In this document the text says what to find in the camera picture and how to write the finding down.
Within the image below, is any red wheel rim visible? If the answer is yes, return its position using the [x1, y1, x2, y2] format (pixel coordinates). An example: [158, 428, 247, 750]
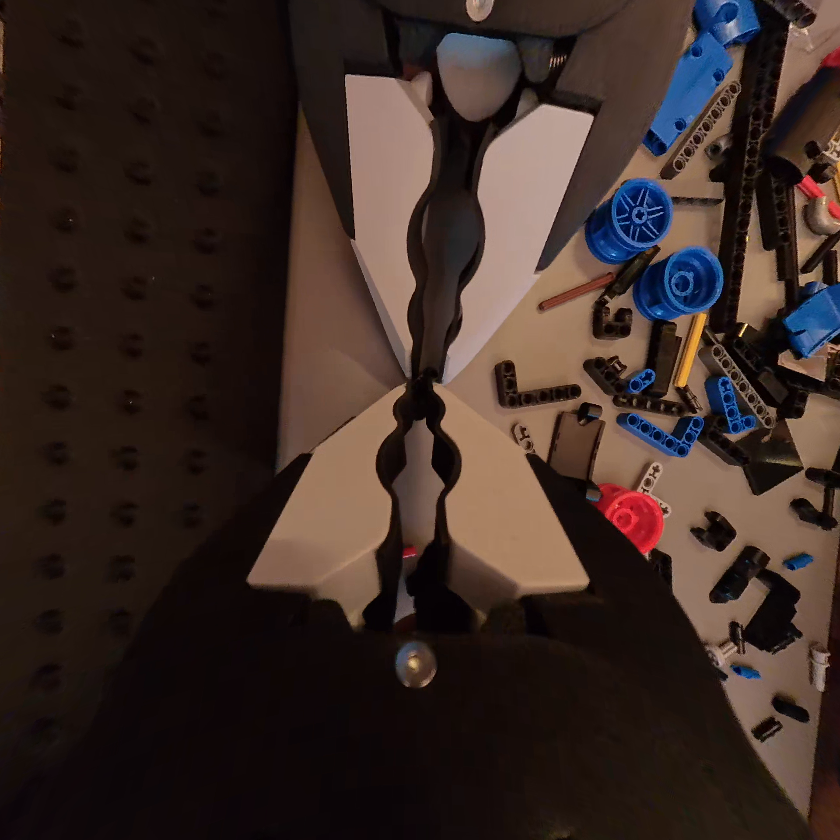
[591, 483, 665, 555]

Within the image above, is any bulky black piece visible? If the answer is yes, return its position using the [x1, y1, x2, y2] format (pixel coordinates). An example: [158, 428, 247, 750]
[742, 570, 803, 654]

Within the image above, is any tall black brick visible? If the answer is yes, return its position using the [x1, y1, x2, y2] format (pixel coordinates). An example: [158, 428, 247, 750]
[646, 320, 683, 395]

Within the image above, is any dark perforated panel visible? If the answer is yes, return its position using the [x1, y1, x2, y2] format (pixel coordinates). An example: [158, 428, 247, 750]
[0, 0, 299, 723]

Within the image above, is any black flat panel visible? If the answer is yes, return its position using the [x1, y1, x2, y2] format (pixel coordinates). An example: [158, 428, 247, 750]
[548, 403, 606, 483]

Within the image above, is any brown axle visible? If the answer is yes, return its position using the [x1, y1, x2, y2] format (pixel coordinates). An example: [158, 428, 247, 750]
[538, 272, 616, 312]

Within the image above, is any dark rod connector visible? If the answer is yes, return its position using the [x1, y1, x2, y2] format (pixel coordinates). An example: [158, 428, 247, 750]
[596, 246, 662, 306]

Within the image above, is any grey white axle pin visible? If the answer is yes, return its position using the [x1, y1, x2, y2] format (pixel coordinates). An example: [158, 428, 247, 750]
[705, 623, 746, 667]

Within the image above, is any short blue beam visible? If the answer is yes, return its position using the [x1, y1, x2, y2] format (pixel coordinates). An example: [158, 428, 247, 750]
[705, 375, 756, 435]

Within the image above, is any black axle connector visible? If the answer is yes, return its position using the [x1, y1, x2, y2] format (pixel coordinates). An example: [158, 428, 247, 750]
[791, 466, 840, 531]

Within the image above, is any blue wheel rim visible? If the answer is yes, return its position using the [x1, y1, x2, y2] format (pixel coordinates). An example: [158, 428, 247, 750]
[633, 246, 724, 322]
[584, 178, 673, 265]

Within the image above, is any dark rounded assembly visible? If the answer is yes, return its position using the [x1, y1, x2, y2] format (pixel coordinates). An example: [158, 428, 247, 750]
[761, 49, 840, 181]

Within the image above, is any blue L beam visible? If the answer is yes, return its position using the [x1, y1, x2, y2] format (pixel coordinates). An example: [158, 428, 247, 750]
[617, 412, 704, 458]

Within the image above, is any black wedge panel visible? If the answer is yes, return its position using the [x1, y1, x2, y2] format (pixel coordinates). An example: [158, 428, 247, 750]
[742, 420, 805, 496]

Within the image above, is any yellow axle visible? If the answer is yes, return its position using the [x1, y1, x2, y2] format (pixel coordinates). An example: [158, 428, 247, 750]
[675, 312, 708, 388]

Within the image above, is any black fork connector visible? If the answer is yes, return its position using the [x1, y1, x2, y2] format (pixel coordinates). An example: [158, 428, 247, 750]
[689, 512, 737, 552]

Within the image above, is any large black L beam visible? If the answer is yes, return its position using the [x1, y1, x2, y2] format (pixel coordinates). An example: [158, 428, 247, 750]
[494, 360, 583, 409]

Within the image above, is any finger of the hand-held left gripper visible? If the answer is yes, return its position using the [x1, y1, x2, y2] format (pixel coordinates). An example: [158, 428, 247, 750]
[344, 71, 437, 389]
[433, 91, 596, 388]

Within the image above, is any blue connector piece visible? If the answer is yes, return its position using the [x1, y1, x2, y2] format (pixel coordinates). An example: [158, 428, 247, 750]
[692, 0, 762, 47]

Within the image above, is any long black beam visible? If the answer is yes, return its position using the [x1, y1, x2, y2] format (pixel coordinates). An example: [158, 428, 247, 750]
[712, 0, 791, 332]

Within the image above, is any dark grey long beam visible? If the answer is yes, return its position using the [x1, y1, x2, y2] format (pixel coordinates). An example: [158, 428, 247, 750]
[659, 79, 742, 181]

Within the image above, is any blue panel piece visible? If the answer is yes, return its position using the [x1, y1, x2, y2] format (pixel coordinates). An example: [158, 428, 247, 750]
[642, 29, 735, 157]

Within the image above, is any short black angled beam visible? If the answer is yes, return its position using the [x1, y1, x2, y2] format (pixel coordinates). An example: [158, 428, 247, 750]
[583, 354, 630, 396]

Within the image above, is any red axle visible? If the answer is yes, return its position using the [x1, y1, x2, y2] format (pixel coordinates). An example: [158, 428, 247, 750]
[797, 176, 840, 217]

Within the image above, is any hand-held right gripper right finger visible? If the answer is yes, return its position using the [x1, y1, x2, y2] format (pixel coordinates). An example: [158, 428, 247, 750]
[420, 384, 589, 632]

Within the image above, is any grey holed beam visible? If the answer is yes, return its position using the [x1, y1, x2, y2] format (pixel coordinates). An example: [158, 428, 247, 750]
[699, 341, 778, 431]

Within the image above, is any long black connector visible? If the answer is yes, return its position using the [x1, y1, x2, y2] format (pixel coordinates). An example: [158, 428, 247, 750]
[709, 546, 770, 603]

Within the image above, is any blue curved panel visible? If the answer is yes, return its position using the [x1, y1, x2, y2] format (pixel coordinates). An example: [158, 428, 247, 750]
[781, 282, 840, 358]

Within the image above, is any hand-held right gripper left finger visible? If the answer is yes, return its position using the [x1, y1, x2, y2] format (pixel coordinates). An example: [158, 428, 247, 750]
[247, 381, 424, 632]

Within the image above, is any small black L beam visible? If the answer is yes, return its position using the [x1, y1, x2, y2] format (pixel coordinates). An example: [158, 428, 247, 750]
[592, 303, 634, 341]

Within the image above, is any black straight beam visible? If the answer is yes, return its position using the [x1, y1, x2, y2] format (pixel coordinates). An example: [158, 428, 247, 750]
[612, 392, 686, 416]

